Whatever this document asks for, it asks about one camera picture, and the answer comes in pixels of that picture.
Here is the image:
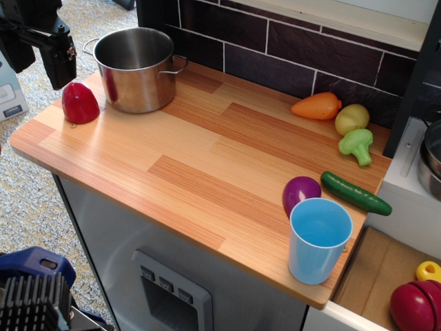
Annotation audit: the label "green toy broccoli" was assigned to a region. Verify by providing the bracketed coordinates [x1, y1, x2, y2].
[338, 129, 373, 166]

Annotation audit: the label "red toy apple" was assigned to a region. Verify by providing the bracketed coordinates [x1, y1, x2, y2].
[390, 280, 440, 330]

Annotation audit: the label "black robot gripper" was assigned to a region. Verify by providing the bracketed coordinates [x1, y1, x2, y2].
[1, 1, 76, 90]

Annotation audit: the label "white product box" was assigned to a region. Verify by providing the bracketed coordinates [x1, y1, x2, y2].
[0, 54, 29, 122]

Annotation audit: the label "purple toy eggplant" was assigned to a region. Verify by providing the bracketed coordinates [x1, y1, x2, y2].
[282, 176, 322, 217]

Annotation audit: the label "red toy pepper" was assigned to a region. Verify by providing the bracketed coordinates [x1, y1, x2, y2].
[62, 82, 100, 125]

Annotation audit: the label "white toy sink unit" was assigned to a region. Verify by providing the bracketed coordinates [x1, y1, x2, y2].
[366, 117, 440, 259]

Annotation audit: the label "yellow toy potato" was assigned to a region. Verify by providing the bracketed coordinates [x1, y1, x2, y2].
[334, 103, 370, 136]

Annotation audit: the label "orange toy sweet potato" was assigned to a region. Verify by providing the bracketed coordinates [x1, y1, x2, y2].
[291, 92, 342, 120]

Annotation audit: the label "white wooden shelf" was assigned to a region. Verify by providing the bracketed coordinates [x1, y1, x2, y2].
[240, 0, 438, 51]

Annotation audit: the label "blue clamp device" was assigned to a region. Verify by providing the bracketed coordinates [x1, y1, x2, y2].
[1, 246, 115, 330]

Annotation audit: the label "black finned heat sink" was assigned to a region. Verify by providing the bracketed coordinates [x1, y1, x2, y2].
[1, 273, 72, 330]

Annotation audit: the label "steel pans in sink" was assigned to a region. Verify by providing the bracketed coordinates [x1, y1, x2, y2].
[418, 110, 440, 201]

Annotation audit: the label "grey toy dishwasher cabinet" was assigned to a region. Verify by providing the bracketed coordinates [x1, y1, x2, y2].
[54, 177, 307, 330]

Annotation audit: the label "cardboard box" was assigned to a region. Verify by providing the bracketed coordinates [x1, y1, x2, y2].
[333, 227, 440, 330]

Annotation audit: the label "yellow toy piece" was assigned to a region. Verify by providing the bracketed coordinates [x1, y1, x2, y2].
[416, 261, 441, 283]

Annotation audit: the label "light blue plastic cup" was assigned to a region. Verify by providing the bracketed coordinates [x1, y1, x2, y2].
[288, 198, 353, 285]

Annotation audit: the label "green toy cucumber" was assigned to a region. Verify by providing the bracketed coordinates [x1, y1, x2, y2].
[320, 171, 393, 216]

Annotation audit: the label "stainless steel pot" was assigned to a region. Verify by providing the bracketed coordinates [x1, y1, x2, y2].
[83, 27, 189, 114]

